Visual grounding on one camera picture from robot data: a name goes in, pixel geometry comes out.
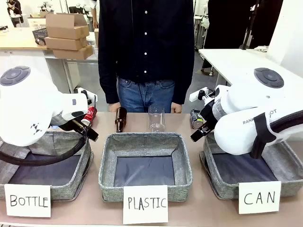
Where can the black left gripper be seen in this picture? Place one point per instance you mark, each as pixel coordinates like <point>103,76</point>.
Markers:
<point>71,126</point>

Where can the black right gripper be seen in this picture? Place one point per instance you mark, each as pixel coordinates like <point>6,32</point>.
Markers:
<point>208,116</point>

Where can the dark green-topped drink can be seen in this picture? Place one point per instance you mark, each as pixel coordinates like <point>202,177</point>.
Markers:
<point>195,118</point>

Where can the crushed red drink can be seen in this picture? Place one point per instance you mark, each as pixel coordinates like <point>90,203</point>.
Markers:
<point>90,114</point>

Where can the brown glass bottle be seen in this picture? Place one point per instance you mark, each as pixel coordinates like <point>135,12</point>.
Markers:
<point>120,118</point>

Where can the clear plastic bottle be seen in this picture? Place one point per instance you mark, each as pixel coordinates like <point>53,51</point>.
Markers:
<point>156,118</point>

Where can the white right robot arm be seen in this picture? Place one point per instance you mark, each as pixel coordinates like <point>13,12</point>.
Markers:
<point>246,118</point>

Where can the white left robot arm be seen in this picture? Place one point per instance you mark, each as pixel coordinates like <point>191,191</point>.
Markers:
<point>28,104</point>

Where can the grey fabric basket plastic label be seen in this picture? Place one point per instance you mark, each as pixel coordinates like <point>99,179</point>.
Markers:
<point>146,146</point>

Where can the grey fabric basket bottle label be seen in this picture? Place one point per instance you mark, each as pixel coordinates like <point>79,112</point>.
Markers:
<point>71,189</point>

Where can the white paper sign CAN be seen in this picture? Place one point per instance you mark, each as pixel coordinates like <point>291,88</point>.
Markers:
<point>259,197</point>

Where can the grey fabric basket can label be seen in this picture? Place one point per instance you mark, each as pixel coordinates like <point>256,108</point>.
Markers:
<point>291,170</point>

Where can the black mesh basket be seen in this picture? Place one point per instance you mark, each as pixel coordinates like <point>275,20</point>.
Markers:
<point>39,35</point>

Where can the person's left hand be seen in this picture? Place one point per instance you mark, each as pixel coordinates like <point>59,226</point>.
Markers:
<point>176,108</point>

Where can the person's right hand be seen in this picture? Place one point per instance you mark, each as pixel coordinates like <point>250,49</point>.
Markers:
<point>113,107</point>

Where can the person's blue jeans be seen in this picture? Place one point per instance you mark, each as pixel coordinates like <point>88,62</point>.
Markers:
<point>132,97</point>

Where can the white table under boxes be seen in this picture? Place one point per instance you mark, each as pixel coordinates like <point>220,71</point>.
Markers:
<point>71,63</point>

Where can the white background table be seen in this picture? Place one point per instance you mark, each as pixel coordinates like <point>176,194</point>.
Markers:
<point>236,61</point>

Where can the closed flat cardboard box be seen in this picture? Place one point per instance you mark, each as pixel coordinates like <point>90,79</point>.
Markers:
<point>64,43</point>
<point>73,53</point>

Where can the white paper sign PLASTIC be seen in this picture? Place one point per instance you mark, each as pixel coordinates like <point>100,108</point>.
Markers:
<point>145,204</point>

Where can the white paper sign BOTTLE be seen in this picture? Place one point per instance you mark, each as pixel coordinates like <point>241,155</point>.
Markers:
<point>28,201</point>

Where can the person in dark shirt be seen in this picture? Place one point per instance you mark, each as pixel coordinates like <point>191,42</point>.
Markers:
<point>146,40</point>

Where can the open cardboard box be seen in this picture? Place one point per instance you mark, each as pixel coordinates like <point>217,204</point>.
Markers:
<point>66,26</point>

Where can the black curtain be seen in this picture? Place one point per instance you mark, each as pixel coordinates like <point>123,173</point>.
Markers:
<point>227,23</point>

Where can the wooden background table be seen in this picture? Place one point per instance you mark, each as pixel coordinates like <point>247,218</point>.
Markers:
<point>16,39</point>

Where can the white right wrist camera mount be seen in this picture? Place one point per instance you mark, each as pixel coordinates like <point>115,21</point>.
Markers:
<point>197,95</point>

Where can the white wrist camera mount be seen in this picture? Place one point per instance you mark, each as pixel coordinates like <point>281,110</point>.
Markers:
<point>83,91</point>
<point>197,95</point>

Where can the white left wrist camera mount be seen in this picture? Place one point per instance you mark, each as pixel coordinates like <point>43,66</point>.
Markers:
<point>83,91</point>

